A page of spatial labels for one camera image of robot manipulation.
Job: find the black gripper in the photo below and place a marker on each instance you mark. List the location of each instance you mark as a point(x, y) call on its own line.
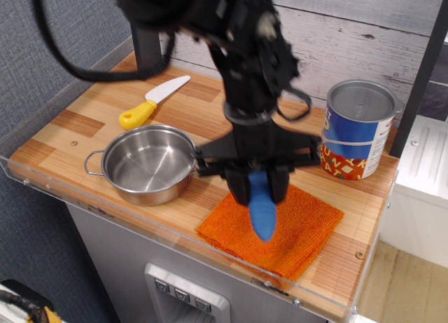
point(256, 143)

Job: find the blue handled metal fork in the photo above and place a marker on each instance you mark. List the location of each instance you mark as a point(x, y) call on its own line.
point(262, 209)

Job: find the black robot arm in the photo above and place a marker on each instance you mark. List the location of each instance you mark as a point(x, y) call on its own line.
point(256, 64)

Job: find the stainless steel pot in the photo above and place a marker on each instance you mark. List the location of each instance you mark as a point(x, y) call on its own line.
point(149, 165)

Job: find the orange knitted cloth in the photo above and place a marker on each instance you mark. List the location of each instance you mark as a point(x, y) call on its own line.
point(303, 226)

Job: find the blue soup can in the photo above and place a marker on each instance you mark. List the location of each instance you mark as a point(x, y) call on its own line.
point(357, 120)

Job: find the grey toy fridge cabinet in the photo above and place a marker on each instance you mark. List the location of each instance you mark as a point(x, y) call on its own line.
point(148, 281)

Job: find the white ridged side object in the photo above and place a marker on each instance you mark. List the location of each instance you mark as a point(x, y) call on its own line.
point(415, 218)

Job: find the clear acrylic table guard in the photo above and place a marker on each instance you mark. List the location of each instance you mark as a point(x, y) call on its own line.
point(44, 156)

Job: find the yellow black object bottom left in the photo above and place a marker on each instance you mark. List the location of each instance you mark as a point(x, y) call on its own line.
point(19, 303)

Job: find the yellow handled white toy knife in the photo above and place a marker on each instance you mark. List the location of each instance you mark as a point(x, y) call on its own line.
point(138, 115)

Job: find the black left vertical post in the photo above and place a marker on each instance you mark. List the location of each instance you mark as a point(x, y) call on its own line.
point(147, 51)

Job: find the black vertical post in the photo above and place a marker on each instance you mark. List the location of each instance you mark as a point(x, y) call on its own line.
point(423, 76)
point(147, 51)

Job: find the black right vertical post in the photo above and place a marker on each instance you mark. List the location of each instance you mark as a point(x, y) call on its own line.
point(423, 76)

